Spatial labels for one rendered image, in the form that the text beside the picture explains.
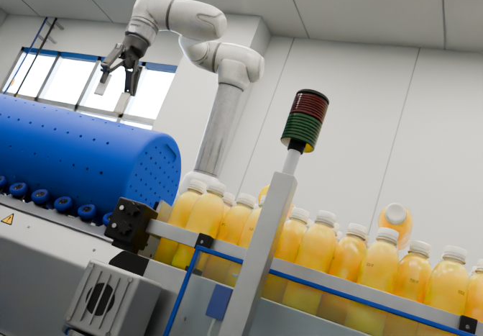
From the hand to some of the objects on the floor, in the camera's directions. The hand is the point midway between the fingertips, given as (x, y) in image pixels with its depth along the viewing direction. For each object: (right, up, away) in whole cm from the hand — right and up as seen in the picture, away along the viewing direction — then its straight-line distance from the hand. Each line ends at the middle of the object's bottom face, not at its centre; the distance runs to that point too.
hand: (110, 98), depth 153 cm
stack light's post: (+10, -119, -94) cm, 152 cm away
